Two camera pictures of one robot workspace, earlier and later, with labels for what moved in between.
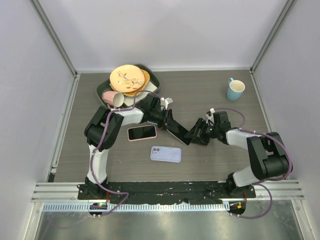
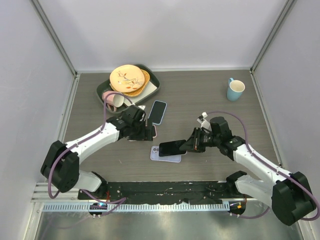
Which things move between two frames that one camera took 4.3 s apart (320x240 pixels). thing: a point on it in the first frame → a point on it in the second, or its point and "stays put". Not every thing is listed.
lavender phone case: (166, 154) stays put
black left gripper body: (158, 117) → (138, 132)
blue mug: (235, 89) stays put
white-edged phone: (181, 133) → (171, 148)
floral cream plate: (126, 78) stays put
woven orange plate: (141, 90) stays put
